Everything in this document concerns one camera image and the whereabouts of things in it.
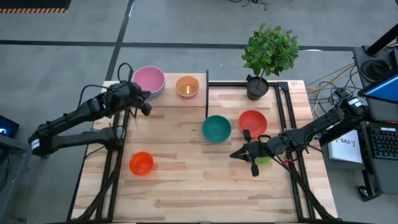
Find black support bar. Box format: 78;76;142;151
319;116;373;146

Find yellow floor cable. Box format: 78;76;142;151
306;63;357;125

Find black device with blue light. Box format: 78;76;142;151
0;114;20;139

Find small translucent yellow bowl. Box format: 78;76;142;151
175;75;200;98

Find coiled black cable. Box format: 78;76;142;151
360;58;393;82

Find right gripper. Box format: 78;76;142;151
229;129;282;178

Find black caster wheel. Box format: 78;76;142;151
357;185;371;198

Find black keyboard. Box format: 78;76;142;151
369;126;398;161

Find black mat with hazard stripe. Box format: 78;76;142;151
0;0;72;14

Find small translucent orange bowl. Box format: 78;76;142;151
129;151;155;177

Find large pink bowl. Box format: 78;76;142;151
131;65;166;96

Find black pole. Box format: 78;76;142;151
366;23;398;57

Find monitor with blue screen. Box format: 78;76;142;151
357;73;398;105

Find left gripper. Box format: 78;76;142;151
123;82;153;108

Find black floor cable tangle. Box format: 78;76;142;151
306;63;361;124

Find large teal bowl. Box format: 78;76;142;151
201;114;233;144

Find grey workstation cart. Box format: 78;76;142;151
320;45;398;202

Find thin black floor cables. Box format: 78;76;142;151
228;0;269;12

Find dark grey equipment stand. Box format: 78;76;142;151
0;133;52;224

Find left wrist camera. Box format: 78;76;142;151
141;102;153;117

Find white labelled box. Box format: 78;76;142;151
328;134;364;165

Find green plant in black pot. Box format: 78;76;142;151
241;22;300;101

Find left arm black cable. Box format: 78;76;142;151
77;62;135;108

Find black metal table frame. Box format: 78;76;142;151
67;80;339;223

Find large red bowl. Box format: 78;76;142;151
238;109;269;138

